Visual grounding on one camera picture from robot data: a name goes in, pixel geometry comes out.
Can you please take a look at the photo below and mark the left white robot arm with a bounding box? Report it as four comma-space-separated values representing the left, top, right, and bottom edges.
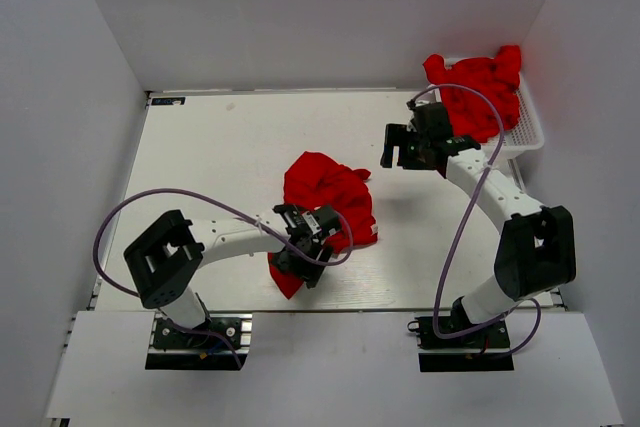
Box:
124, 204, 344, 346

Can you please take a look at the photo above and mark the red shirt pile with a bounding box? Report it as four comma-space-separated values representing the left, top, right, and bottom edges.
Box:
423, 45, 521, 143

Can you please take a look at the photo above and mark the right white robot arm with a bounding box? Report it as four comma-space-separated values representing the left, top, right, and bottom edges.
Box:
381, 101, 577, 346

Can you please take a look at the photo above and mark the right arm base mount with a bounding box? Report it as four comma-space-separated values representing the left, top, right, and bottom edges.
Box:
407, 316, 514, 373

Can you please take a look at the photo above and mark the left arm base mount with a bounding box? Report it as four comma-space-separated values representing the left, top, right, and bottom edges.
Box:
145, 314, 252, 371

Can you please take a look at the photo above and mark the red t shirt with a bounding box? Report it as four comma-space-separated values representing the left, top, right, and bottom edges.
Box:
267, 150, 379, 302

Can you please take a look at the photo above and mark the white plastic basket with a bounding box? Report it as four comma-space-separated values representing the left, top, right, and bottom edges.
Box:
435, 55, 544, 159

